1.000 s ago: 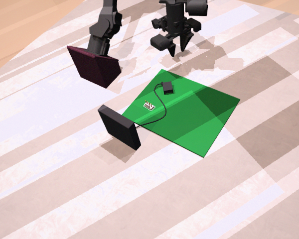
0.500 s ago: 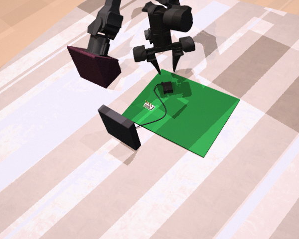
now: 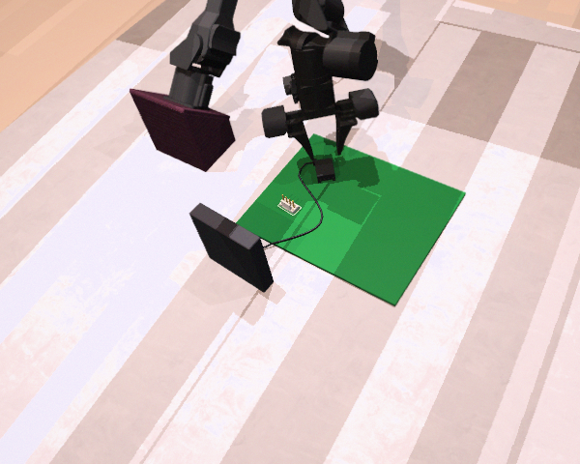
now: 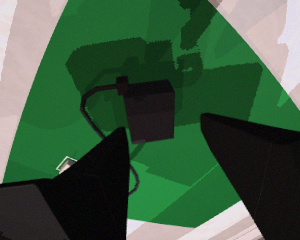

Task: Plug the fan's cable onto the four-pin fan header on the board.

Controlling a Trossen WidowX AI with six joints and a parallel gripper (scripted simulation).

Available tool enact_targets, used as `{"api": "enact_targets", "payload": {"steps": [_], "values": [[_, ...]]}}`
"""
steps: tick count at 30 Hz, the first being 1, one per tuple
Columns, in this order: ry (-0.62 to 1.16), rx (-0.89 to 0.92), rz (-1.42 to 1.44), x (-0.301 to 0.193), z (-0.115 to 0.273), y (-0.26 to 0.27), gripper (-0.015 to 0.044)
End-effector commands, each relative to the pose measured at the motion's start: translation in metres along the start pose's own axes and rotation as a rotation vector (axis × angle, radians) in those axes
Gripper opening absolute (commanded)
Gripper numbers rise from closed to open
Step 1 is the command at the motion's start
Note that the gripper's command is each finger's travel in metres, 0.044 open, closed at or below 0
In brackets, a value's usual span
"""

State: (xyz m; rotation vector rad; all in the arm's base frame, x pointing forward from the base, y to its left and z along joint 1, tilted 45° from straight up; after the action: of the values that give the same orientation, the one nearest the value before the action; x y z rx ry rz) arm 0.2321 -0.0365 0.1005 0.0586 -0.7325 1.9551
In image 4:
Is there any green circuit board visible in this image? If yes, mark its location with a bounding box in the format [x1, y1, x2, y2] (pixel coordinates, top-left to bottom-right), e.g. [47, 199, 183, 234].
[3, 0, 300, 228]

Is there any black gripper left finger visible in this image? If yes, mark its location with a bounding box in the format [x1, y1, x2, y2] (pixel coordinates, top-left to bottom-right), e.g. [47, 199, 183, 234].
[0, 127, 130, 240]

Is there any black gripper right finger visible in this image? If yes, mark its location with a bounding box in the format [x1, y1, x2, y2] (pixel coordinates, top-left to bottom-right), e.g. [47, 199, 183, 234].
[199, 112, 300, 240]

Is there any black cable with plug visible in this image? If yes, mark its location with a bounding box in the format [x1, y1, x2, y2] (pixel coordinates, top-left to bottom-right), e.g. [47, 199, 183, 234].
[81, 76, 175, 144]

